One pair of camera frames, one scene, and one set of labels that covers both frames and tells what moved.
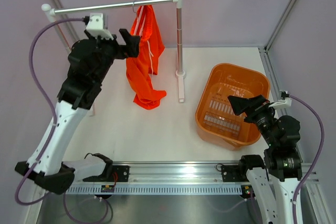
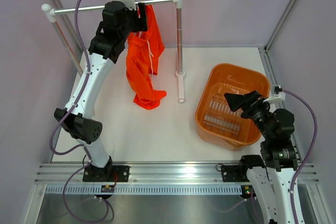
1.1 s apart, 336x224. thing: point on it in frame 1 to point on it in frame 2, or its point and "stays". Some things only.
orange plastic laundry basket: [217, 124] stays
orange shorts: [140, 68] stays
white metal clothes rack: [51, 12] stays
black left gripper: [130, 49] to [140, 22]
